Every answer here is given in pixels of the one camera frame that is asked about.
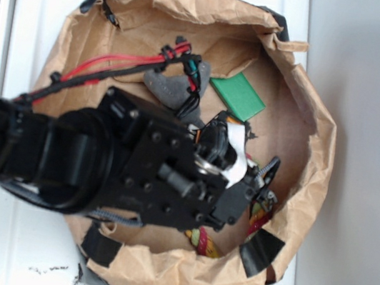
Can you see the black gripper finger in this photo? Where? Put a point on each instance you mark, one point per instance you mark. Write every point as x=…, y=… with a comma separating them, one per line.
x=266, y=199
x=266, y=174

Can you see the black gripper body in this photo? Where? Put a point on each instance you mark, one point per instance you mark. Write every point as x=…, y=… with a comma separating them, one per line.
x=185, y=178

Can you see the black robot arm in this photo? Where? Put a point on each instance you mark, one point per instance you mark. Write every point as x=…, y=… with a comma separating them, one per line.
x=74, y=163

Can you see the green rectangular block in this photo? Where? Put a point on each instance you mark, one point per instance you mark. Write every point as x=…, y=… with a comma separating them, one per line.
x=239, y=96

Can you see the gray plush mouse toy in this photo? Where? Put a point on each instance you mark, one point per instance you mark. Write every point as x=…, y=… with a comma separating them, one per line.
x=172, y=91

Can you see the brown paper bag bin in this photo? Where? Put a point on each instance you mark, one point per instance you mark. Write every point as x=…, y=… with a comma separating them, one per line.
x=234, y=37

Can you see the white plastic tray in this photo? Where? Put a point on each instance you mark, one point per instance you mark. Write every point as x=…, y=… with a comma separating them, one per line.
x=36, y=247

